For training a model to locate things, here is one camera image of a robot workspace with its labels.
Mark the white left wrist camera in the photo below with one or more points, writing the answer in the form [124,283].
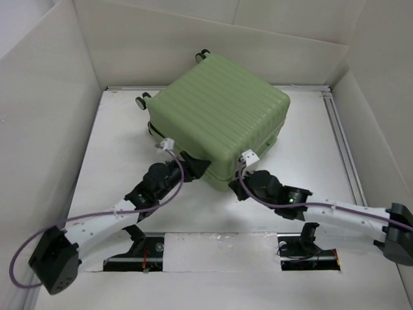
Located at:
[165,145]

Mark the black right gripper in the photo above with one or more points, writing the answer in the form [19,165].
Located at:
[237,186]

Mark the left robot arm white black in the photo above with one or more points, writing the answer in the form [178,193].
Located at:
[59,253]

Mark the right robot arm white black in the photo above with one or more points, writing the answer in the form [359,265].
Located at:
[329,224]

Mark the green suitcase blue lining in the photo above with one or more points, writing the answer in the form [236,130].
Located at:
[215,112]

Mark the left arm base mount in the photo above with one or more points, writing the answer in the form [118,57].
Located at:
[144,252]

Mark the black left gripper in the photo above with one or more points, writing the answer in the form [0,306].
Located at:
[193,168]

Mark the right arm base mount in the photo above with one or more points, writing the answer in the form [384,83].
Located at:
[298,252]

